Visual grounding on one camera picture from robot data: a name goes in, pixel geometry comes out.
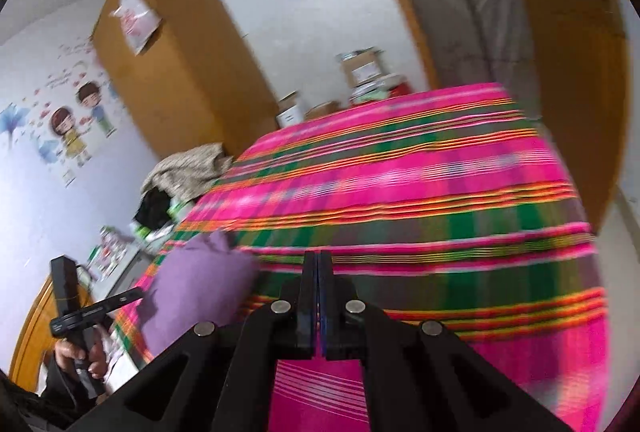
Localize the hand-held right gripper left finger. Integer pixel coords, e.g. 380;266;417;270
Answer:
65;251;319;432

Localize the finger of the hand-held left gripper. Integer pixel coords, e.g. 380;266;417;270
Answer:
102;289;145;314

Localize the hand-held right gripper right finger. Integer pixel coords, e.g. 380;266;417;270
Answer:
318;251;576;432

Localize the purple knit sweater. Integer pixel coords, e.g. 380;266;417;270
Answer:
136;229;261;358

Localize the person's left forearm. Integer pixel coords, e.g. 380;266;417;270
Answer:
40;357;101;418

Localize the person's left hand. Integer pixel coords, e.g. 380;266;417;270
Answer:
54;327;108;380

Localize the black garment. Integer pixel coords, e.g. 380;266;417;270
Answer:
134;189;173;225

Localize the beige floral cloth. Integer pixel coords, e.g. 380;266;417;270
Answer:
141;143;233;203

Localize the pink green plaid bedsheet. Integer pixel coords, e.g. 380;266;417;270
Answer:
112;82;611;432

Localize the white cardboard box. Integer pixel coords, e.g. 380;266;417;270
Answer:
276;91;305;129

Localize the low cardboard box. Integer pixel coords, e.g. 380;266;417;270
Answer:
305;99;341;120

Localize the pile of parcel bags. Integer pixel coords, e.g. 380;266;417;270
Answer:
349;74;413;105

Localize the brown cardboard box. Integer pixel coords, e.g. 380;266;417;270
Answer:
336;48;385;88

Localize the wooden wardrobe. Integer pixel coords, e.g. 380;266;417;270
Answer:
91;0;281;160

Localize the white plastic bag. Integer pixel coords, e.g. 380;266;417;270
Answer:
109;0;162;57

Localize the clear plastic door curtain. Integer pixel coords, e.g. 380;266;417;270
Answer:
372;0;543;113

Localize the wooden door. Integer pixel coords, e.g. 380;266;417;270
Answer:
482;0;631;233

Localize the wooden bed frame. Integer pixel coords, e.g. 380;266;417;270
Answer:
9;276;93;393

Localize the cartoon couple wall sticker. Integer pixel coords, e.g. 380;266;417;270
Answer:
0;39;123;188

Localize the wooden door frame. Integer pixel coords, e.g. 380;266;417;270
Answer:
345;0;438;90

